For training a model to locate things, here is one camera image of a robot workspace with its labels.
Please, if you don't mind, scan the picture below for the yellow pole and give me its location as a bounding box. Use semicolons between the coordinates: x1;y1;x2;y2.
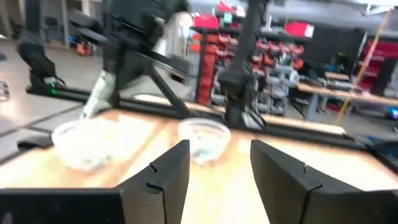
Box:
335;9;393;124

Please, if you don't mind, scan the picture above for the black aluminium table frame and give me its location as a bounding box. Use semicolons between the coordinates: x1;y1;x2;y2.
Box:
26;67;398;175

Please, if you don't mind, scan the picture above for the green white sweetener packet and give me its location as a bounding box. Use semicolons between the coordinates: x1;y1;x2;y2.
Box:
77;155;109;170
192;146;218;159
80;70;116;121

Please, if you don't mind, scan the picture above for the wooden workbench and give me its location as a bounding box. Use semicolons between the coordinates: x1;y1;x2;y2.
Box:
295;71;398;122

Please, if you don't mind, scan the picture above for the clear plastic bowl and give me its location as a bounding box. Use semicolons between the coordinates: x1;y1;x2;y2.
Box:
177;117;233;166
51;119;139;172

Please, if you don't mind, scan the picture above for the red bin shelf rack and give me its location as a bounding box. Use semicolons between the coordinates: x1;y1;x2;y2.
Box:
189;2;307;116

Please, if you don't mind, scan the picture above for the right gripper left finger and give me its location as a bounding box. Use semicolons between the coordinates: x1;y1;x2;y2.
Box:
119;139;191;224

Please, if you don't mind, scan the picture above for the black equipment stand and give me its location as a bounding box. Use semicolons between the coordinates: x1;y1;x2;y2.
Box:
17;0;66;91

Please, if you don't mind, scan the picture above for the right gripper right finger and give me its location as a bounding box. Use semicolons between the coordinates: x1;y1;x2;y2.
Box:
250;139;364;224

